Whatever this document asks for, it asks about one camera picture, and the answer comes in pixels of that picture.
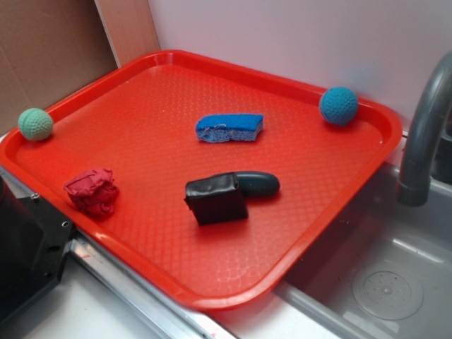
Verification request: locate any red plastic tray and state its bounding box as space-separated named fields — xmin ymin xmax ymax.
xmin=1 ymin=51 xmax=402 ymax=311

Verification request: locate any black box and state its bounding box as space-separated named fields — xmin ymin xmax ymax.
xmin=184 ymin=172 xmax=249 ymax=226

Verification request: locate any grey faucet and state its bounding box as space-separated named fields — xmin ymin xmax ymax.
xmin=397 ymin=52 xmax=451 ymax=207

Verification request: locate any crumpled red cloth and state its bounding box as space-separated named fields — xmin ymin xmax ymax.
xmin=64 ymin=168 xmax=119 ymax=217

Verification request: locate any green dimpled ball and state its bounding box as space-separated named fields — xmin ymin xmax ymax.
xmin=18 ymin=108 xmax=54 ymax=141

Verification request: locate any blue sponge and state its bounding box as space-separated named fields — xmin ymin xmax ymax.
xmin=195 ymin=113 xmax=264 ymax=143

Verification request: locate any dark teal oblong object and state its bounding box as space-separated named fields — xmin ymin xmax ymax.
xmin=233 ymin=171 xmax=280 ymax=198

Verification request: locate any brown cardboard panel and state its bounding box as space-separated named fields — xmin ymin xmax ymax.
xmin=1 ymin=1 xmax=160 ymax=134

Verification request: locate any grey plastic sink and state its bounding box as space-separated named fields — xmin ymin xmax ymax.
xmin=276 ymin=165 xmax=451 ymax=338

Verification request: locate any blue dimpled ball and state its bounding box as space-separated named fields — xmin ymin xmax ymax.
xmin=319 ymin=87 xmax=359 ymax=126

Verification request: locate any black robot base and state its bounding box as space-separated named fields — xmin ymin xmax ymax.
xmin=1 ymin=180 xmax=74 ymax=325

